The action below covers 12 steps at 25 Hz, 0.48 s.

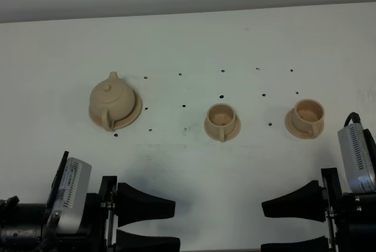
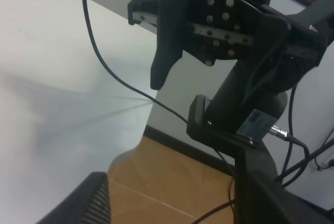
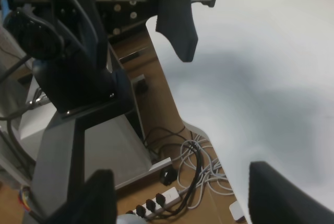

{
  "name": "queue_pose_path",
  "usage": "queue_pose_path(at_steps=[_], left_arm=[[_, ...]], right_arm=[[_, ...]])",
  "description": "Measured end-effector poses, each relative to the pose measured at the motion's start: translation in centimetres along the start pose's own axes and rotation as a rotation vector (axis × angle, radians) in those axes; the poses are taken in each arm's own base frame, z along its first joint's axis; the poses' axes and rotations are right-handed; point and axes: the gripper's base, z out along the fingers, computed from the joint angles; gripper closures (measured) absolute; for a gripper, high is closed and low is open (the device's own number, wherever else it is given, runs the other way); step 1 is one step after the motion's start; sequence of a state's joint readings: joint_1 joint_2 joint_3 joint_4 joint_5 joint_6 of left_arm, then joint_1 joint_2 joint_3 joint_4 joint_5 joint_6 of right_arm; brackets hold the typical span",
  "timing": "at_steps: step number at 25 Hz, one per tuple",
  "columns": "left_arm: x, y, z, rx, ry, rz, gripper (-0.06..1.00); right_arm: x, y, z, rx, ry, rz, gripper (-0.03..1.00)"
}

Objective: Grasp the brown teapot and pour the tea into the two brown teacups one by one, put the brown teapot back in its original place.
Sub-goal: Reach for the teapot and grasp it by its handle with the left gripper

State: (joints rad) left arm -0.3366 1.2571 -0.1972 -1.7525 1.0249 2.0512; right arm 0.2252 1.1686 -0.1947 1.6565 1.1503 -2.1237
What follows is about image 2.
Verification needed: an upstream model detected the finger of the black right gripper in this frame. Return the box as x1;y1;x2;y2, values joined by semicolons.
270;0;333;64

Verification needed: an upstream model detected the thin black cable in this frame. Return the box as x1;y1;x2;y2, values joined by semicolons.
81;0;237;183

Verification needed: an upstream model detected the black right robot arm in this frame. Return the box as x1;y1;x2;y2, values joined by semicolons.
127;0;333;223

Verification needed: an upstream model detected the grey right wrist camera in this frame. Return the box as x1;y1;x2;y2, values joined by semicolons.
236;109;288;144

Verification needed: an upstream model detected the black cable bundle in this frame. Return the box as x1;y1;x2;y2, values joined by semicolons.
275;82;334;188

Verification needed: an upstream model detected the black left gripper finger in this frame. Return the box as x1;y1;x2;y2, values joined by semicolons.
38;172;111;224

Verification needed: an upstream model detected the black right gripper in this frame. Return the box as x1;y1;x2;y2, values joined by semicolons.
127;0;289;90

